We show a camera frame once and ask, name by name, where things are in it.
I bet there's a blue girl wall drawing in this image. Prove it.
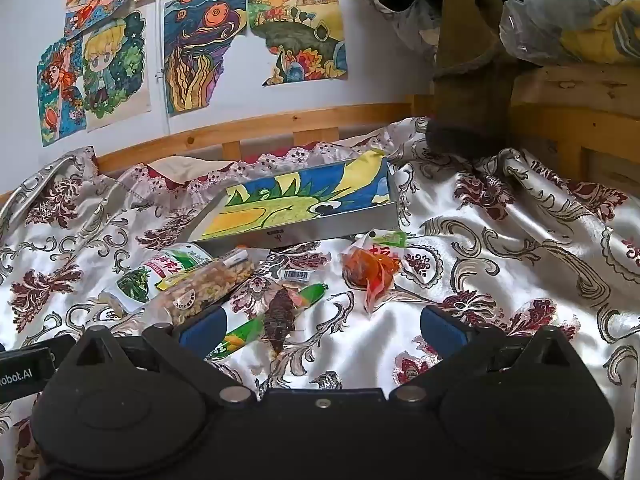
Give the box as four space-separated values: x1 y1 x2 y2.
37 36 87 148

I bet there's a grey tray with colourful lining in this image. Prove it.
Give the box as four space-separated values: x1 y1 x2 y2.
187 152 401 257

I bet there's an orange red snack packet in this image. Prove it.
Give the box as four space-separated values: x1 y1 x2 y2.
341 230 409 317

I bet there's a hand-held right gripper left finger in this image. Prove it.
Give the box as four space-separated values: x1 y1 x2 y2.
65 305 252 407

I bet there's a swirly sea wall drawing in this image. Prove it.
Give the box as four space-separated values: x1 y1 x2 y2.
162 0 249 118

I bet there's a floral hanging cloth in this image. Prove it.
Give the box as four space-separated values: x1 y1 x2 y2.
359 0 442 63

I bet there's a blond child wall drawing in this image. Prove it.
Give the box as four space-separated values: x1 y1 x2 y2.
81 10 152 132

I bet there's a plastic bag of clothes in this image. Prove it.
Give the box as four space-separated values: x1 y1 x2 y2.
499 0 640 69

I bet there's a cream bed sheet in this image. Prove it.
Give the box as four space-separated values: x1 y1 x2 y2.
149 155 237 182

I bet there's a green vegetable snack packet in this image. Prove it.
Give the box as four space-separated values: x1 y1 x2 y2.
116 244 215 317

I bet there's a white wall conduit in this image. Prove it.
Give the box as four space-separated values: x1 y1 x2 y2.
156 0 172 136

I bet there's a hill landscape wall drawing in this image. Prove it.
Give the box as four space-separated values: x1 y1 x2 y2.
246 0 349 87

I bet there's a clear nut snack packet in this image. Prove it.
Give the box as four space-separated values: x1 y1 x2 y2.
149 249 257 332

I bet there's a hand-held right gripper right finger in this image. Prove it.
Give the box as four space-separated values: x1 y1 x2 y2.
390 304 581 405

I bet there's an olive hanging coat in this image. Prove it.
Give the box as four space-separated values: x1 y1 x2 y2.
425 0 518 161

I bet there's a wooden bed headboard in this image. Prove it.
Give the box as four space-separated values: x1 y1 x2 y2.
95 64 640 196

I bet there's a floral satin blanket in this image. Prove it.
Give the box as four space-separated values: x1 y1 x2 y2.
0 116 640 480

